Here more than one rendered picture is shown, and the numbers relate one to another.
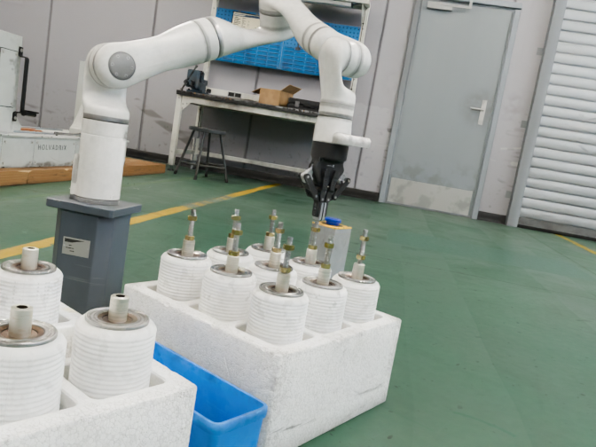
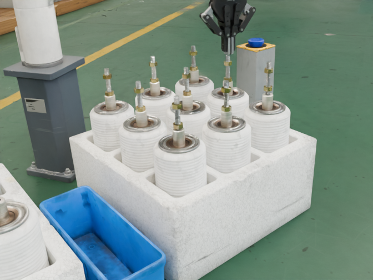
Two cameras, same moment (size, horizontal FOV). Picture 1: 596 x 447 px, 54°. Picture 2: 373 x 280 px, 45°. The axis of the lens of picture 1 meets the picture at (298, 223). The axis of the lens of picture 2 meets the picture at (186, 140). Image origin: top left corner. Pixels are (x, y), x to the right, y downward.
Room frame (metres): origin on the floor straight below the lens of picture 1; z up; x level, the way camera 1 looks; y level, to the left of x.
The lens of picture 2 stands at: (0.25, -0.19, 0.62)
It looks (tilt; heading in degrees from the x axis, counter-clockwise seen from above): 27 degrees down; 15
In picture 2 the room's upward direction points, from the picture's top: 3 degrees counter-clockwise
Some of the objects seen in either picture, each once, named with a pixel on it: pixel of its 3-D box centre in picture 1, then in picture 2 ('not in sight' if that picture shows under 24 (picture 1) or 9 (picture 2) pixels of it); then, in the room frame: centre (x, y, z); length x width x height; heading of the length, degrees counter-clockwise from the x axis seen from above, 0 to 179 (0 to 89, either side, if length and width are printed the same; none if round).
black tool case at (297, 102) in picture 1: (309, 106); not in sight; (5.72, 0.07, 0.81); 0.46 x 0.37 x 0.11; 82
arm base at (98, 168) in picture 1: (101, 161); (38, 29); (1.23, 0.43, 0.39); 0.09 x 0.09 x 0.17; 82
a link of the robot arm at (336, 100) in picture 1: (338, 78); not in sight; (1.20, -0.03, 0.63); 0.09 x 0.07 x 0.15; 124
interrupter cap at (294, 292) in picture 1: (281, 290); (179, 143); (0.94, 0.01, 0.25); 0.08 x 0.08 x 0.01
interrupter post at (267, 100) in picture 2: (357, 271); (267, 101); (1.13, -0.13, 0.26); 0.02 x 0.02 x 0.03
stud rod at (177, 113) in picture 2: (286, 259); (177, 116); (0.94, 0.01, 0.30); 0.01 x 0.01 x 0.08
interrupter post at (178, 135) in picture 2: (282, 282); (178, 136); (0.94, 0.01, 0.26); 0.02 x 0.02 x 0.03
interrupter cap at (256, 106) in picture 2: (356, 278); (267, 107); (1.13, -0.13, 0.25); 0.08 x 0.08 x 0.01
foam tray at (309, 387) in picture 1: (261, 345); (190, 173); (1.11, 0.03, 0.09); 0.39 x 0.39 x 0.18; 53
